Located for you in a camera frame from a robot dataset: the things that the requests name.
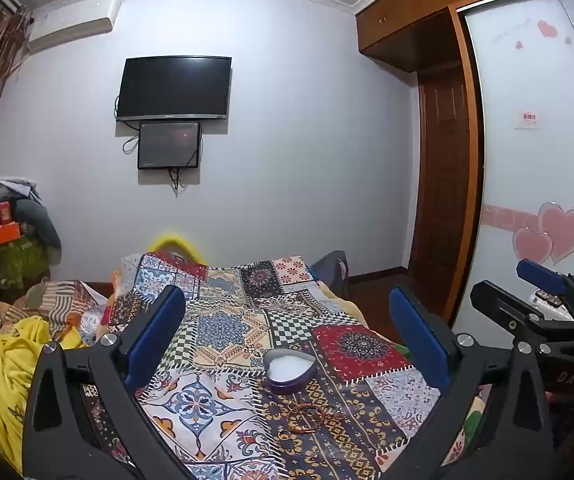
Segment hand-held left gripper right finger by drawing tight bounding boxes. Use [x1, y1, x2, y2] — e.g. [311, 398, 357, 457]
[382, 287, 555, 480]

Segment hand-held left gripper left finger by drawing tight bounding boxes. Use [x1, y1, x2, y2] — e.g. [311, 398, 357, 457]
[22, 285, 188, 480]

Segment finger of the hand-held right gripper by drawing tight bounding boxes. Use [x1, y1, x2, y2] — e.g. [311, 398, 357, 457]
[469, 280, 548, 335]
[516, 259, 574, 297]

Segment purple heart-shaped jewelry box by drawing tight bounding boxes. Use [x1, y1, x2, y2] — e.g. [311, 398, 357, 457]
[263, 349, 319, 395]

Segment red beaded bracelet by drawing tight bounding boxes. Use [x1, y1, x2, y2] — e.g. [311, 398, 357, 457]
[279, 402, 342, 443]

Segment pink double heart sticker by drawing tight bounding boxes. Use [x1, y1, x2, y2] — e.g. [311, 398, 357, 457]
[512, 201, 574, 266]

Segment pink band sticker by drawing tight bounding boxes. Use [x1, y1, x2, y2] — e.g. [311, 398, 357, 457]
[482, 204, 574, 255]

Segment patchwork patterned blanket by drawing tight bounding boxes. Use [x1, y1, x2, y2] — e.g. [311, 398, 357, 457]
[82, 250, 472, 480]

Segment yellow pillow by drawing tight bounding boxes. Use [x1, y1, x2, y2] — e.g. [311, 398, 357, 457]
[148, 231, 208, 264]

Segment striped patterned quilt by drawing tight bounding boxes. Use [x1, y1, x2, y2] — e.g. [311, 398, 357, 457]
[0, 280, 114, 351]

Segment bright floral bedsheet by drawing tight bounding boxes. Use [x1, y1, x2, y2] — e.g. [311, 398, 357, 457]
[442, 390, 490, 467]

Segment white sliding wardrobe door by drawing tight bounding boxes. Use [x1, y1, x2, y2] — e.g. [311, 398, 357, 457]
[454, 0, 574, 342]

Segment blue bag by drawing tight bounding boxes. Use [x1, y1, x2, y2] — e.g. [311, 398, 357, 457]
[312, 250, 350, 297]

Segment dark wooden door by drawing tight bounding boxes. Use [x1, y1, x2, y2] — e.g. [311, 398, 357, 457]
[407, 72, 472, 277]

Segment white label sticker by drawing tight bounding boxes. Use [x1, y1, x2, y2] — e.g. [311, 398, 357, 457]
[513, 107, 542, 131]

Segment green patterned cloth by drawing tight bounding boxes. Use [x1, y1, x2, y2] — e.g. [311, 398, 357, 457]
[0, 240, 52, 290]

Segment yellow cloth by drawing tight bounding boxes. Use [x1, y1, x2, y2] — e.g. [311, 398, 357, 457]
[0, 317, 84, 463]

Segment orange box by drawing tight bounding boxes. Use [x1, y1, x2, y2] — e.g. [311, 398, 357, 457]
[0, 222, 22, 249]

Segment pile of pale clothes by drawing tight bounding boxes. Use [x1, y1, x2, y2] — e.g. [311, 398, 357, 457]
[0, 176, 42, 221]

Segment small red heart stickers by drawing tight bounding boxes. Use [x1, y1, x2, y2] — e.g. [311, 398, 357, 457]
[514, 19, 574, 52]

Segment wooden overhead cabinet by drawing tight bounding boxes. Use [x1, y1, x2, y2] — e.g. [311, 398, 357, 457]
[356, 0, 570, 67]

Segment white air conditioner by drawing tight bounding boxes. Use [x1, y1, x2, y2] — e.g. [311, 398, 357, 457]
[27, 0, 122, 53]

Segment orange wooden wardrobe frame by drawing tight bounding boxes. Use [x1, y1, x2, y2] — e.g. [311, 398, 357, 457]
[447, 7, 486, 326]

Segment black monitor cable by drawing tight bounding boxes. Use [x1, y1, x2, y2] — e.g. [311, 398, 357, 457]
[168, 168, 188, 197]

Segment small black wall monitor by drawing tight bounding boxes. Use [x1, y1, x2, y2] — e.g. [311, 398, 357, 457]
[137, 121, 202, 171]

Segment black television cable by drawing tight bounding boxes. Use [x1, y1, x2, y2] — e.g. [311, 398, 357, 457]
[114, 94, 140, 157]

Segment wall-mounted black television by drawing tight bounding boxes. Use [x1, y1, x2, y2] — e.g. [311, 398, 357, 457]
[117, 56, 232, 122]

